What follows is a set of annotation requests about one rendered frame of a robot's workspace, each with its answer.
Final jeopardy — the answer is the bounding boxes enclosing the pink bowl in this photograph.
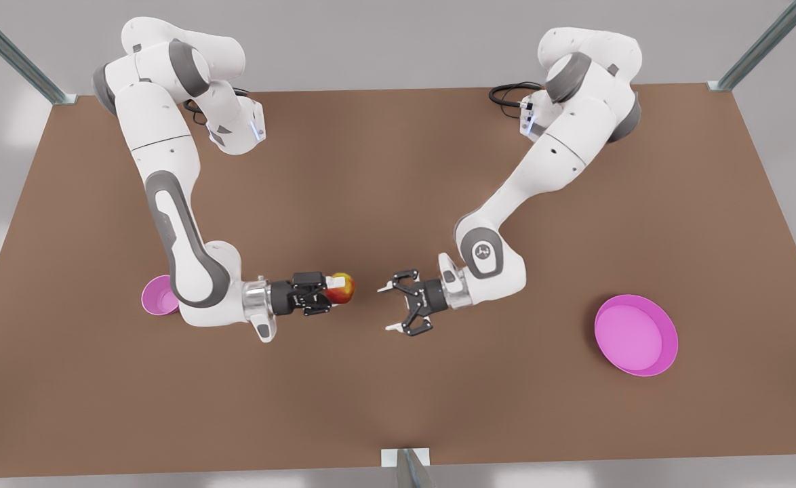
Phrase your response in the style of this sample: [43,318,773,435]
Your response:
[141,274,181,317]

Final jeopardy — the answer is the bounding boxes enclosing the red yellow apple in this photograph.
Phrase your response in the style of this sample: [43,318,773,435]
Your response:
[325,272,357,306]

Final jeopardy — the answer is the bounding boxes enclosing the pink plate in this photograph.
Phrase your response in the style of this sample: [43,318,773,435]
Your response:
[594,294,679,378]

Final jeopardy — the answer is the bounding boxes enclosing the silver frame post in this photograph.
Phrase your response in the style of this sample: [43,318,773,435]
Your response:
[706,0,796,93]
[0,0,78,106]
[380,447,433,488]

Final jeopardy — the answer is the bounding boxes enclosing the black cable loop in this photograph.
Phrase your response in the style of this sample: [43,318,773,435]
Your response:
[182,87,251,128]
[488,81,545,110]

